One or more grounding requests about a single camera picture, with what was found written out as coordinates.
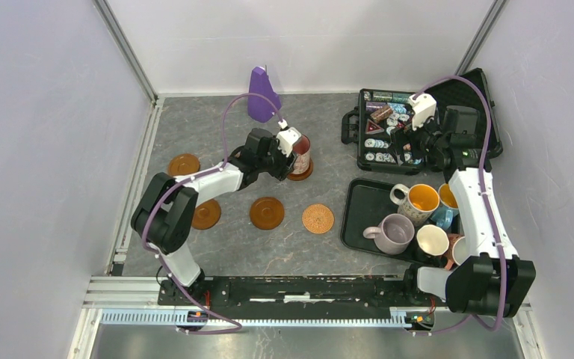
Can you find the black tray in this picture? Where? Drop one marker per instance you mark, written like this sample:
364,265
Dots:
367,204

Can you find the blue butterfly mug yellow inside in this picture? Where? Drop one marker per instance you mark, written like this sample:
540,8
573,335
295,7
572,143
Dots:
447,211

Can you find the floral mug yellow inside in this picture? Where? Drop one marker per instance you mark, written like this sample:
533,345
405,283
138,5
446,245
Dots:
416,203

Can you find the pink dotted white mug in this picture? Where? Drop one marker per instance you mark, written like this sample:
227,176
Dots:
457,251

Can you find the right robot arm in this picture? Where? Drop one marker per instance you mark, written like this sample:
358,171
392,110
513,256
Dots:
492,280

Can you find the wooden coaster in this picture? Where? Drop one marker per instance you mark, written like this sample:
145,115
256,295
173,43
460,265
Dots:
206,215
267,213
183,164
304,175

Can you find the light lilac mug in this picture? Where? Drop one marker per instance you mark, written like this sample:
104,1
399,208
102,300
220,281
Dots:
392,235

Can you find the cream mug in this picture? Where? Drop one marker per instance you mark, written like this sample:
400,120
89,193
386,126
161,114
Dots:
432,240

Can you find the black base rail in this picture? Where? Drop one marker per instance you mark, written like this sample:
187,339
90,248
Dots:
301,297

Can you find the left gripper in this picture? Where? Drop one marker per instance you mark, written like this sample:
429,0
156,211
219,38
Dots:
286,164

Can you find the woven round coaster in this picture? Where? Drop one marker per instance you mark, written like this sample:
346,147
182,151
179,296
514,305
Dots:
318,218

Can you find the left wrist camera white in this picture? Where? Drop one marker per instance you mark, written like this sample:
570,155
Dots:
287,137

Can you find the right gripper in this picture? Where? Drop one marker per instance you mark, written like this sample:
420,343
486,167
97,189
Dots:
399,137

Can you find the dark pink mug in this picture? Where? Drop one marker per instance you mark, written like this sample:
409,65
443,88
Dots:
302,151

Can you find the black poker chip case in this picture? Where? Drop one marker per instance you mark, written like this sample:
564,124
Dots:
378,112

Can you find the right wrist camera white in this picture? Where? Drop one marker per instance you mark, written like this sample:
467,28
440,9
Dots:
424,107

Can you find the purple cone object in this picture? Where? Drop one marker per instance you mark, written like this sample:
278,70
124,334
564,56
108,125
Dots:
264,105

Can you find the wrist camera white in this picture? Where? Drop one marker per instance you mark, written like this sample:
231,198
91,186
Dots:
424,107
287,137

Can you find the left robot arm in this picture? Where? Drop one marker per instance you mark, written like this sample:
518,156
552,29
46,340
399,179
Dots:
165,211

